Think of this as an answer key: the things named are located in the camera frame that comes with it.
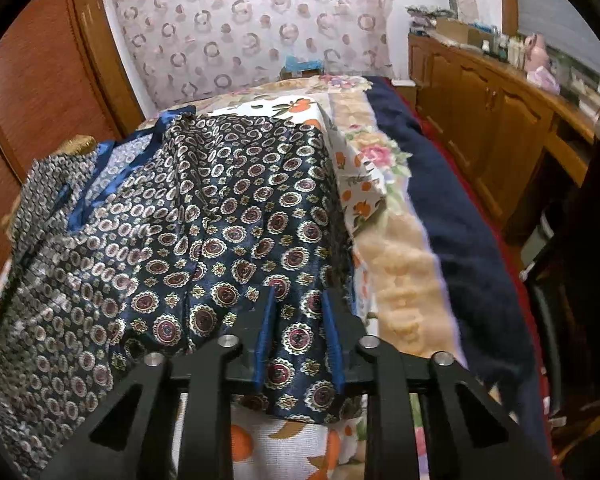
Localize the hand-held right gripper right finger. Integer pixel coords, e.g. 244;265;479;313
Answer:
321;290;556;480

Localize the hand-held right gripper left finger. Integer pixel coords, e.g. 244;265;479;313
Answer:
40;287;281;480

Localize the navy medallion print satin garment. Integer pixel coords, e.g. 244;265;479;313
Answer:
0;112;368;480

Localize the beige floral blanket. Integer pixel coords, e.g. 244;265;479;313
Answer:
155;74;468;401

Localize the white orange print sheet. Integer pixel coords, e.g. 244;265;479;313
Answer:
0;92;388;480

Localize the navy blue blanket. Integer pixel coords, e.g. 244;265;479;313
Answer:
365;76;551;461

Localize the red bed sheet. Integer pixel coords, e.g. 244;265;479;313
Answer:
395;85;551;411

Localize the grey waste bin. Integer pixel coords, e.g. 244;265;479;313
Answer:
521;210;556;281

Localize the blue packet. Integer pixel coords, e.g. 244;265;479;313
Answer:
282;55;323;78

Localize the black chair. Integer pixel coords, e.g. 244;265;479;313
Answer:
522;135;600;461

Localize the brown wooden cabinet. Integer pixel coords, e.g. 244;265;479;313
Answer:
407;30;600;241

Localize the patterned white curtain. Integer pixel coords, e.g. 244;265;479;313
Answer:
102;0;396;113

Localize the cardboard box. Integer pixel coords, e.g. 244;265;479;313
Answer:
435;17;486;48

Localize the brown wooden wardrobe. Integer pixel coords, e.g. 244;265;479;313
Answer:
0;0;146;311

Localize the row of small bottles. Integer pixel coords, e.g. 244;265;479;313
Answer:
480;30;528;68

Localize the pink plush toy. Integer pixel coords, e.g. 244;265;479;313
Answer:
525;34;561;93

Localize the grey window blind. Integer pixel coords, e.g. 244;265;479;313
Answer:
512;0;600;86

